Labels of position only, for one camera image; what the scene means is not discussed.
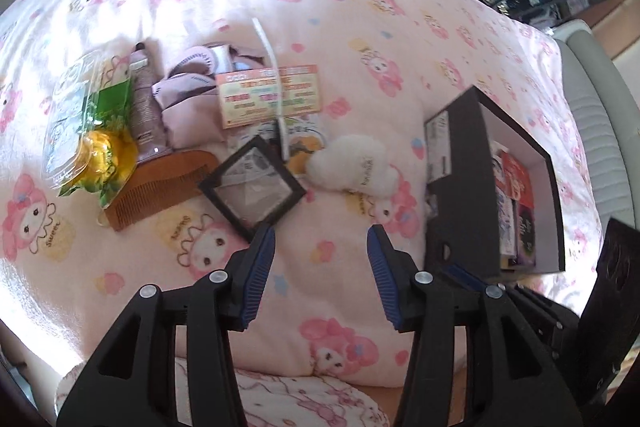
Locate green corn snack bag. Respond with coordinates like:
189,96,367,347
57,84,138,210

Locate orange sticker card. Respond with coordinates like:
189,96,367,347
216,64,322,129

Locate pink stitched fabric strap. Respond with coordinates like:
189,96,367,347
165,43,266,80

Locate cartoon dot art kit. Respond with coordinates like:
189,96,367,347
490,139,535,260

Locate yellow cartoon sticker sheet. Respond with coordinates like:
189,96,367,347
250,117,328,178

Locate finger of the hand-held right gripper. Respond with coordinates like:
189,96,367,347
440,263,583,373

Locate pink cloth pouch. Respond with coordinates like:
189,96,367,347
150,72,231,152

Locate white fluffy puff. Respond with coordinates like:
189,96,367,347
306,134,401,198

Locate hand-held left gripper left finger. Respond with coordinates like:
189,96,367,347
56,223,277,427

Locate purple hand cream tube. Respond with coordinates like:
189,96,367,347
127,42,173,162

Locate wooden comb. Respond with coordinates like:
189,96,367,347
102,148,221,233

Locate pink rabbit print quilt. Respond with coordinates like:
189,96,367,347
55,357,391,427

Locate grey padded bed frame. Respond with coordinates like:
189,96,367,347
550,19,640,233

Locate dark purple card box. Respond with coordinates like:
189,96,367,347
512,199,540,268

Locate black cardboard box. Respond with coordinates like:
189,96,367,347
423,86,567,283

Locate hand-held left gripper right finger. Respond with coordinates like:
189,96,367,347
366,224,583,427

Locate white beaded plastic strip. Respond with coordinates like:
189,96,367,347
251,18,291,160

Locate black square frame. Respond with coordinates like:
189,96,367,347
197,134,307,242

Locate clear plastic cartoon lid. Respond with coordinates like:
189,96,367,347
42,48,108,182

